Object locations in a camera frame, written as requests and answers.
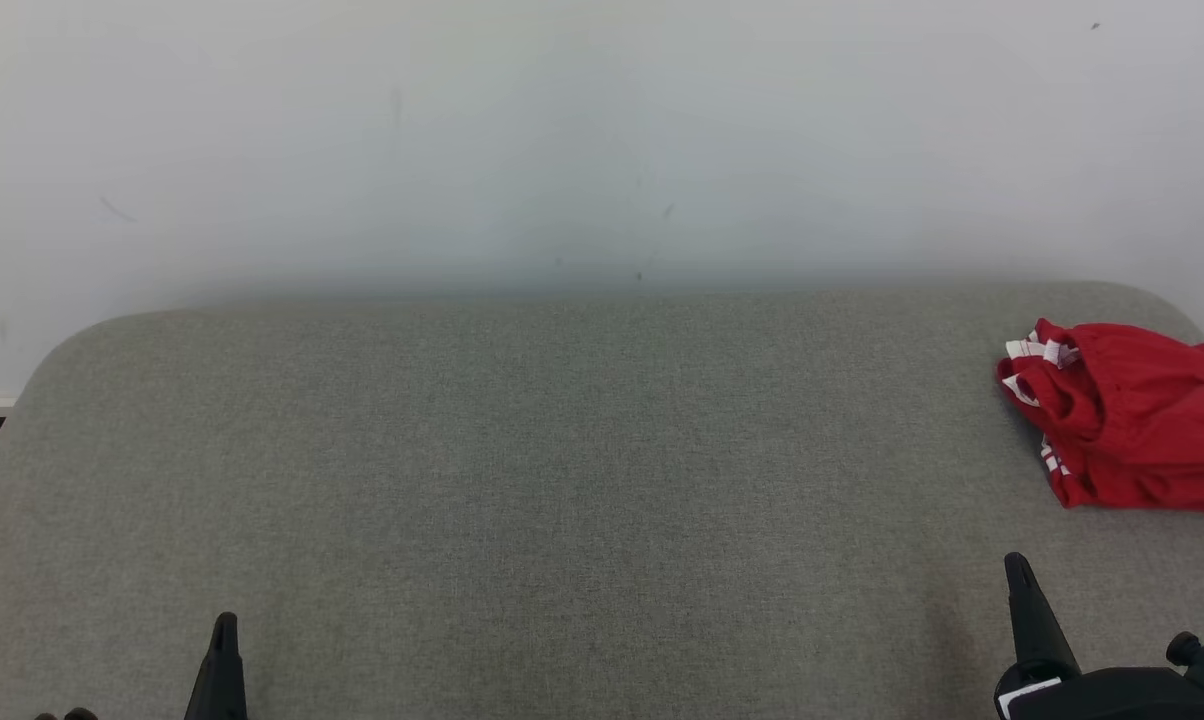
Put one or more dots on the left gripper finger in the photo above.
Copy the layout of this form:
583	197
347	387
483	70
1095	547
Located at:
220	680

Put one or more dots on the grey fabric sofa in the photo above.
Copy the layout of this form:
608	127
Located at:
562	480

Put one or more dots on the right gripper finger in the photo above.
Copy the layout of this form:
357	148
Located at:
1037	630

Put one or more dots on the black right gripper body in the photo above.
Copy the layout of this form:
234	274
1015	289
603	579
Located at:
1102	698

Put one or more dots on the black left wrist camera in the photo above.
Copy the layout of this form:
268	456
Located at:
67	715

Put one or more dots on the red white-striped shorts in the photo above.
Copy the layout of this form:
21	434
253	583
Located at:
1142	370

